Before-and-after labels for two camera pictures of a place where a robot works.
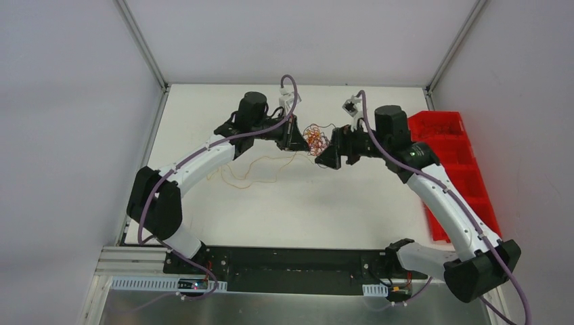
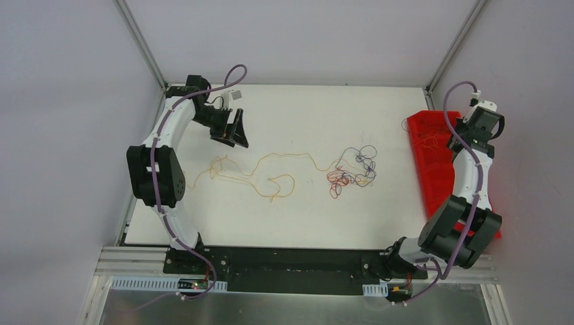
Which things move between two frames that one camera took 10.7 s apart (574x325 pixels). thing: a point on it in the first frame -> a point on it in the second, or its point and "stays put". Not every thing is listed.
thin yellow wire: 266,168 -> 431,145
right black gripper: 339,146 -> 468,134
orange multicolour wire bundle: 317,141 -> 353,166
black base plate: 335,269 stays put
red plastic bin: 446,134 stays put
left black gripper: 286,136 -> 225,124
